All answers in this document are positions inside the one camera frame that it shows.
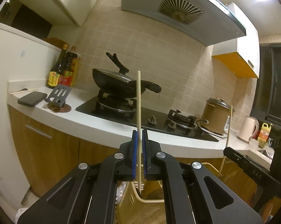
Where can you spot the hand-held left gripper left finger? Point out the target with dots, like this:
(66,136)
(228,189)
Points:
(134,154)

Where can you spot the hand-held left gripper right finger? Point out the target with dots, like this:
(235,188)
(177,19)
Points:
(145,154)

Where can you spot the wooden chopstick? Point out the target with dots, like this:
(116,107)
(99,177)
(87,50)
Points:
(138,98)
(228,137)
(23,91)

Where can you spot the yellow slotted plastic utensil basket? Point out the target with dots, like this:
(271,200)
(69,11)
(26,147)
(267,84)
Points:
(152,212)

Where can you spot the steel sink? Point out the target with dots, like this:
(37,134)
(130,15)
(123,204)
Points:
(266,154)

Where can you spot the yellow oil bottle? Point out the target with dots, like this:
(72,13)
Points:
(264,135)

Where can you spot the black glass gas stove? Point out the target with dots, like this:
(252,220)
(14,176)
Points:
(135,117)

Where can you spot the white electric kettle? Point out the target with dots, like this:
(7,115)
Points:
(246,130)

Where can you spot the brown rice cooker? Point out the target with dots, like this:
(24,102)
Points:
(215,119)

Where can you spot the dark window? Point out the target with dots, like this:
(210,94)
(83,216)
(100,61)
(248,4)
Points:
(274,84)

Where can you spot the black wok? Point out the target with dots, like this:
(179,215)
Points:
(112,86)

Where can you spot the wooden base cabinets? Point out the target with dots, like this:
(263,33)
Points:
(49,149)

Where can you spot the round brown coaster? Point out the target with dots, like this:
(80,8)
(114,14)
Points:
(60,108)

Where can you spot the grey phone stand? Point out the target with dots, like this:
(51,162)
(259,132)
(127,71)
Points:
(58,94)

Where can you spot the dark bottle with red label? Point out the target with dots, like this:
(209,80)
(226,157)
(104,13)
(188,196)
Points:
(70,70)

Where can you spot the dark soy sauce bottle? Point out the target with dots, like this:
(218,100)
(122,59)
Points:
(56,72)

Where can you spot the black smartphone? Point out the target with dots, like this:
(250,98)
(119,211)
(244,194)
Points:
(32,98)

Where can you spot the brown wooden box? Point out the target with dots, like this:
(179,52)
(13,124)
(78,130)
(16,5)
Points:
(53,42)

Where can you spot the range hood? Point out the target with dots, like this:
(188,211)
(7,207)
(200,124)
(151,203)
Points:
(154,7)

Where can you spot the white and yellow wall cabinet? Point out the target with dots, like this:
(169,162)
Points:
(245,49)

